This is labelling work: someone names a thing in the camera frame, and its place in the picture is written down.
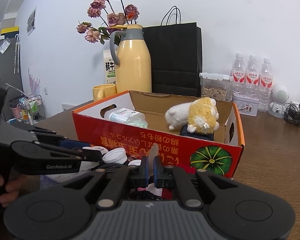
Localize water bottle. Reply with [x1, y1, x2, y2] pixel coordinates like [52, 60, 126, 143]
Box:
[231, 53, 245, 94]
[258, 58, 274, 112]
[245, 55, 260, 97]

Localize white yellow plush hamster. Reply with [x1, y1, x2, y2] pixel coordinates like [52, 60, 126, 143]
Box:
[165, 97, 219, 135]

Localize grey cabinet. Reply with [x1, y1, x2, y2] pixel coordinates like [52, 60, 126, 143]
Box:
[0, 34, 24, 123]

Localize red fabric rose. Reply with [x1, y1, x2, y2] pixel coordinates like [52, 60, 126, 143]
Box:
[137, 183, 173, 200]

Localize white tin box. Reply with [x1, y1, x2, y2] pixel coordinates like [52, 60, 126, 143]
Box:
[232, 93, 259, 116]

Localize red orange cardboard box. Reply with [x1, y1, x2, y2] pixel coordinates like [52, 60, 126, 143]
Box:
[72, 90, 245, 178]

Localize person's left hand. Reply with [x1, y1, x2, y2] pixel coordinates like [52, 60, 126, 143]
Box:
[0, 174, 40, 207]

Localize tangle of charger cables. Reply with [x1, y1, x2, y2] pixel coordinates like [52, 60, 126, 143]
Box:
[283, 94, 300, 130]

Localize dried pink rose bouquet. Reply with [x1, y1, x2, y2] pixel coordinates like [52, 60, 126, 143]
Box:
[76, 0, 140, 44]

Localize white round container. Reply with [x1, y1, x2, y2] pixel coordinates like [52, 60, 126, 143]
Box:
[128, 159, 141, 168]

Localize yellow thermos jug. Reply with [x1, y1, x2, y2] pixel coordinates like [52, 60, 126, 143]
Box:
[109, 24, 152, 93]

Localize black paper bag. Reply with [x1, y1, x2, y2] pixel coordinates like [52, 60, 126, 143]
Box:
[143, 6, 203, 97]

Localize wire storage rack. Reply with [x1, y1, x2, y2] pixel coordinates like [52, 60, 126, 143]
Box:
[8, 95, 46, 125]

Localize water bottle left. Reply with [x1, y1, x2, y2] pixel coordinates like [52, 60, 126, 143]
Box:
[231, 53, 245, 94]

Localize yellow mug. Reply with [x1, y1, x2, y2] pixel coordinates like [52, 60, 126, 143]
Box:
[93, 84, 116, 101]

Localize clear snack container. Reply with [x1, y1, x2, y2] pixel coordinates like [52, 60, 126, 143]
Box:
[199, 72, 234, 101]

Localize white milk carton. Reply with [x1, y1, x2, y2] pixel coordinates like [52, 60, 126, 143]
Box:
[103, 49, 116, 85]

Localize clear jar with label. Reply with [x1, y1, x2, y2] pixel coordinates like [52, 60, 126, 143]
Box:
[104, 108, 148, 128]

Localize white jar lid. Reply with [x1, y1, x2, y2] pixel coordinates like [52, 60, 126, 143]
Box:
[102, 147, 128, 164]

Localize small white robot toy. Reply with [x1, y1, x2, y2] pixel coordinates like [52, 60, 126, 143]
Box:
[268, 85, 289, 119]

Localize white tissue wad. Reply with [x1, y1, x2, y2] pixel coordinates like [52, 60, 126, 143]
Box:
[46, 161, 100, 183]

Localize water bottle right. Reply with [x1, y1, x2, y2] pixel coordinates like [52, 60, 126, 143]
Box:
[258, 58, 274, 112]

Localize navy zipper case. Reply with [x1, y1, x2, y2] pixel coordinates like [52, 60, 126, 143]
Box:
[179, 125, 214, 141]

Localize water bottle middle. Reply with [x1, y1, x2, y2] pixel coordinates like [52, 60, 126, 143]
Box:
[245, 55, 260, 97]

